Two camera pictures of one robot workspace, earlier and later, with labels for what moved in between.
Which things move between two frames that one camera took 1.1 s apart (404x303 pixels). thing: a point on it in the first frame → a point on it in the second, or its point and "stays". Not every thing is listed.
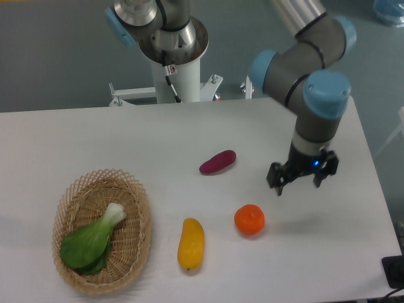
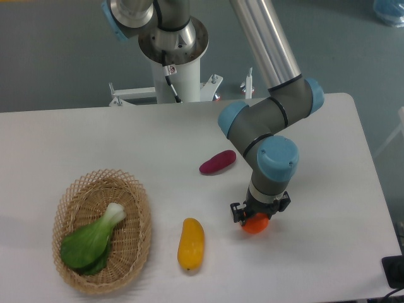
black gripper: (298, 164) → (254, 206)
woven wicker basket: (83, 201) stays
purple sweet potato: (218, 161) stays
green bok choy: (88, 250) stays
